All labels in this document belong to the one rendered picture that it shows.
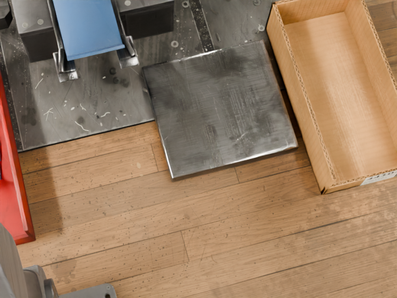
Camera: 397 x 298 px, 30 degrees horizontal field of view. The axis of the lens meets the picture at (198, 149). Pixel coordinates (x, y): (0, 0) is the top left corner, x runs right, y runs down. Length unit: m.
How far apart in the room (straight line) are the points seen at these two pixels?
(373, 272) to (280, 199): 0.15
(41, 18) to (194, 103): 0.22
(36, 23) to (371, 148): 0.46
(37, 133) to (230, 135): 0.25
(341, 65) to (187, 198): 0.28
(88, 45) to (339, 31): 0.36
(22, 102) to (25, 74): 0.04
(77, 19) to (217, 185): 0.28
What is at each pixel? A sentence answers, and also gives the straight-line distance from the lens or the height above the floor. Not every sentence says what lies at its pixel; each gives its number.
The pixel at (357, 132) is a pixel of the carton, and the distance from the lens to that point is 1.01.
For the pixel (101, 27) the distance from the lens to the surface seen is 0.94.
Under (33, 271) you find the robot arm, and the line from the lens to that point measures 0.77.
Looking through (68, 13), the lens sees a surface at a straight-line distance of 0.96.
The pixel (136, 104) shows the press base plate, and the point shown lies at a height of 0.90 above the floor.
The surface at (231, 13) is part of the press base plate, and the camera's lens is 1.06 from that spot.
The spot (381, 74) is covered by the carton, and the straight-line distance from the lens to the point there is 1.00.
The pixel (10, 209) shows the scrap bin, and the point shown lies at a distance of 0.96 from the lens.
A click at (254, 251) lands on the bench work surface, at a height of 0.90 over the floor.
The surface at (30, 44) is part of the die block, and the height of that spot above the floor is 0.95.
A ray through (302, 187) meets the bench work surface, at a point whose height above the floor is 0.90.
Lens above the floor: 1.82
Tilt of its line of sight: 71 degrees down
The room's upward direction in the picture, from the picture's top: 8 degrees clockwise
